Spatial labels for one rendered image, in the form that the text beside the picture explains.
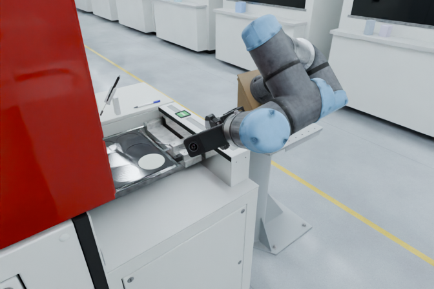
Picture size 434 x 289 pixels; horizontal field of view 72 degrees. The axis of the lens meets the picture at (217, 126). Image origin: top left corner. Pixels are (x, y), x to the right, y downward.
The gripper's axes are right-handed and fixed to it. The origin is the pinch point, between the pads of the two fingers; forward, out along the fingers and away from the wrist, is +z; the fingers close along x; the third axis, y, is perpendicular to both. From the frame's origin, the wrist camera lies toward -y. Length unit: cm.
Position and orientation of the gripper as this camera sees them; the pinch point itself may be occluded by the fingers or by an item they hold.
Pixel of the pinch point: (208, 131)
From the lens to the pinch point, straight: 82.1
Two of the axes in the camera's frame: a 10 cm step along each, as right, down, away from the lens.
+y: 8.7, -4.4, 2.3
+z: -2.6, -0.1, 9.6
